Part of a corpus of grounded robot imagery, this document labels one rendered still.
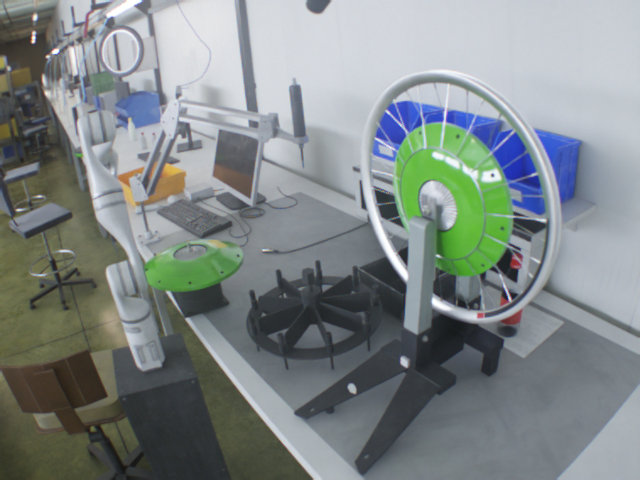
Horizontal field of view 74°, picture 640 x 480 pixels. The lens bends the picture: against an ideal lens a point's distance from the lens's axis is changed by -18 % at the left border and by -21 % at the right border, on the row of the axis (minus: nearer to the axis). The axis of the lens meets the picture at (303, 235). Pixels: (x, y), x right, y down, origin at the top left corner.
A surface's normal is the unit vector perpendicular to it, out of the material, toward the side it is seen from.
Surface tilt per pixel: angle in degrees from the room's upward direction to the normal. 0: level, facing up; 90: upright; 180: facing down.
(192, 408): 90
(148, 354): 90
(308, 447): 0
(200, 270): 21
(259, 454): 0
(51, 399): 93
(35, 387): 90
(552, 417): 0
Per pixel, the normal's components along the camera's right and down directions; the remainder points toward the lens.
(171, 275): -0.21, -0.68
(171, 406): 0.37, 0.36
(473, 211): -0.66, 0.34
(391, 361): -0.35, -0.76
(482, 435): -0.10, -0.90
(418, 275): -0.83, 0.26
